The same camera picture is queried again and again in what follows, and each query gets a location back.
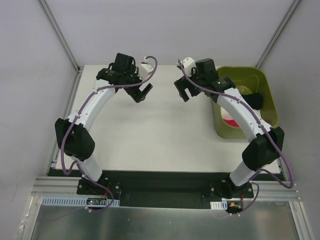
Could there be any white slotted cable duct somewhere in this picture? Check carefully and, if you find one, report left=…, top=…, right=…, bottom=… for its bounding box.
left=41, top=196, right=120, bottom=208

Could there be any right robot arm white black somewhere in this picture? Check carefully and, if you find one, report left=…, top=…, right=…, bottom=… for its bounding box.
left=174, top=58, right=285, bottom=199

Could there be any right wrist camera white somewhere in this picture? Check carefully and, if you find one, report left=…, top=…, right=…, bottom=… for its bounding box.
left=180, top=57, right=196, bottom=76

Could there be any pink rolled t shirt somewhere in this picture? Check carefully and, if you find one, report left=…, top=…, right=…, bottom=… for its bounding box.
left=223, top=119, right=240, bottom=128

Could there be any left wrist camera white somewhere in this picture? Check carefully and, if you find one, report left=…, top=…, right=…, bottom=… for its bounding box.
left=138, top=57, right=155, bottom=81

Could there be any left vertical aluminium post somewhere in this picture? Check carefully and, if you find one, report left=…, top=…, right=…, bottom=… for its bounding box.
left=37, top=0, right=81, bottom=73

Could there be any vertical aluminium post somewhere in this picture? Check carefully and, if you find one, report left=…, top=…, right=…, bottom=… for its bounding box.
left=255, top=0, right=303, bottom=69
left=37, top=0, right=81, bottom=73

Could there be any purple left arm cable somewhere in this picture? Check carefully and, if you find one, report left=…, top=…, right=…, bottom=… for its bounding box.
left=46, top=55, right=158, bottom=222

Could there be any right white cable duct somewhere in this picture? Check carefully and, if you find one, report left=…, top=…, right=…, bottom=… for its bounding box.
left=210, top=200, right=228, bottom=211

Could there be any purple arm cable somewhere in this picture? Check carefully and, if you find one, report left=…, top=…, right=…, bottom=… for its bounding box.
left=177, top=59, right=296, bottom=219
left=46, top=55, right=158, bottom=222

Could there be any olive green plastic bin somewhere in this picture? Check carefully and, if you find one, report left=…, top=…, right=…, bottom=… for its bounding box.
left=212, top=66, right=279, bottom=139

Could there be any white rolled t shirt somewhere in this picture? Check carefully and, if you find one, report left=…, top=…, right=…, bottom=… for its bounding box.
left=220, top=107, right=234, bottom=121

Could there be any black t shirt blue logo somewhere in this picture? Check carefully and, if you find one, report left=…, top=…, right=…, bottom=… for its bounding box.
left=242, top=92, right=264, bottom=110

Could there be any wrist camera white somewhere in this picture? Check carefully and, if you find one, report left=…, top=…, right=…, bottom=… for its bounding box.
left=180, top=57, right=196, bottom=76
left=138, top=57, right=155, bottom=81

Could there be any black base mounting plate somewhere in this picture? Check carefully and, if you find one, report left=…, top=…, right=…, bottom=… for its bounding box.
left=76, top=170, right=255, bottom=208

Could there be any right vertical aluminium post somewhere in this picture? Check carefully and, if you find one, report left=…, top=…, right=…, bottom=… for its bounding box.
left=255, top=0, right=303, bottom=69

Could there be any aluminium frame rail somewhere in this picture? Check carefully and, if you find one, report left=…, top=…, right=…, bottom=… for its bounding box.
left=31, top=174, right=302, bottom=202

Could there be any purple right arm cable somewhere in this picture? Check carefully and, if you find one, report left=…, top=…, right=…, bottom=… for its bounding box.
left=177, top=59, right=296, bottom=219

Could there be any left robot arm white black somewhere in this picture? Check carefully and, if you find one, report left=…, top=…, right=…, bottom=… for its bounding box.
left=54, top=53, right=158, bottom=195

